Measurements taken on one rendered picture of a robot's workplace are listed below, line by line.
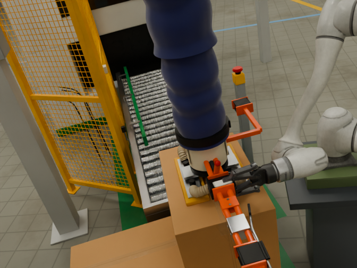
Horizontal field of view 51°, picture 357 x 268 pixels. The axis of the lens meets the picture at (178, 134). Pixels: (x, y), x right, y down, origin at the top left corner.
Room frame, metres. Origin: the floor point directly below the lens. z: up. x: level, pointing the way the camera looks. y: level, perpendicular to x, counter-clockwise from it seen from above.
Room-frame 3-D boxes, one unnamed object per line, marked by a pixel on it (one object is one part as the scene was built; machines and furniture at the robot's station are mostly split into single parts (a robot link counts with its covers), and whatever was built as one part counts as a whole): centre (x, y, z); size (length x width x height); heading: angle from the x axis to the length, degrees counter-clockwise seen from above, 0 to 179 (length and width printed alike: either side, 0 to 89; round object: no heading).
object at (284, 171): (1.09, -0.35, 1.12); 0.09 x 0.06 x 0.09; 6
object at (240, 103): (1.63, -0.35, 1.12); 0.09 x 0.08 x 0.05; 93
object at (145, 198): (2.82, 0.39, 0.50); 2.31 x 0.05 x 0.19; 6
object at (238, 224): (0.86, -0.12, 1.12); 0.07 x 0.07 x 0.04; 3
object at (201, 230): (1.31, -0.09, 0.80); 0.60 x 0.40 x 0.40; 2
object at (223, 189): (1.07, -0.11, 1.12); 0.10 x 0.08 x 0.06; 93
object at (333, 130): (1.44, -0.75, 0.98); 0.18 x 0.16 x 0.22; 46
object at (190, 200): (1.32, -0.01, 1.02); 0.34 x 0.10 x 0.05; 3
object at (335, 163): (1.47, -0.74, 0.84); 0.22 x 0.18 x 0.06; 172
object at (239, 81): (2.30, -0.49, 0.50); 0.07 x 0.07 x 1.00; 6
